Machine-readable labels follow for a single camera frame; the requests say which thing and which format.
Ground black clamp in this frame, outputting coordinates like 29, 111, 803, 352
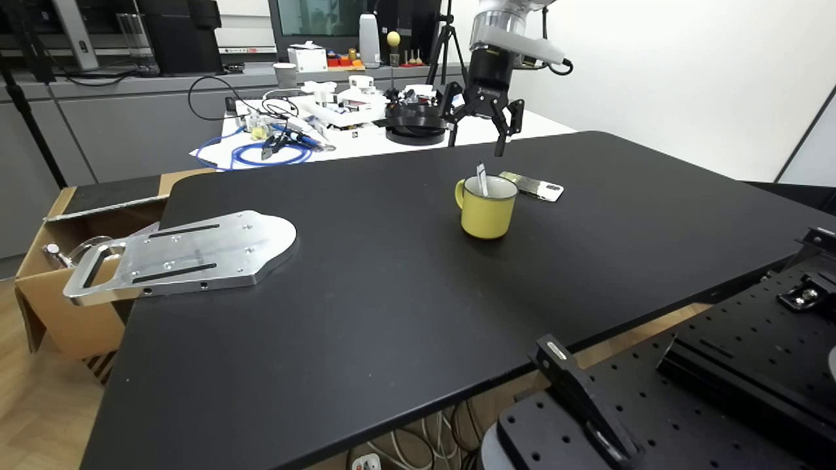
528, 334, 649, 469
776, 270, 836, 312

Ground white robot parts assembly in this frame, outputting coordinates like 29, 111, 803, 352
287, 74, 440, 134

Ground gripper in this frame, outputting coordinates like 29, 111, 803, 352
439, 47, 526, 158

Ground white tissue box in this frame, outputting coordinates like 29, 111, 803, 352
287, 40, 329, 74

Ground coil of blue cable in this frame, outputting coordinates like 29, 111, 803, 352
195, 125, 315, 172

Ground cardboard box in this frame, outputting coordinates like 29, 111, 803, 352
14, 168, 217, 387

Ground silver smartphone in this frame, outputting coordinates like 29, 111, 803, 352
498, 170, 565, 203

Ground aluminium metal plate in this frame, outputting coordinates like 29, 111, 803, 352
62, 210, 300, 307

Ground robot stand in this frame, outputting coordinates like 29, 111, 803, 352
479, 227, 836, 470

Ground white table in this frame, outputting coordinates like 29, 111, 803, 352
189, 98, 578, 173

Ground yellow mug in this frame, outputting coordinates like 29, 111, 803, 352
455, 174, 519, 241

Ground black cable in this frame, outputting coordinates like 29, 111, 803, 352
187, 74, 302, 123

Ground monitor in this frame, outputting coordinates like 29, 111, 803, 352
268, 0, 451, 61

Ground black round reel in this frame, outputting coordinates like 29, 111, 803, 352
384, 103, 449, 146

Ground black pliers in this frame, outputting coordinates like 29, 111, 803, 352
261, 133, 308, 162

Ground black tripod stand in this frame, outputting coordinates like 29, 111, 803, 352
426, 0, 469, 87

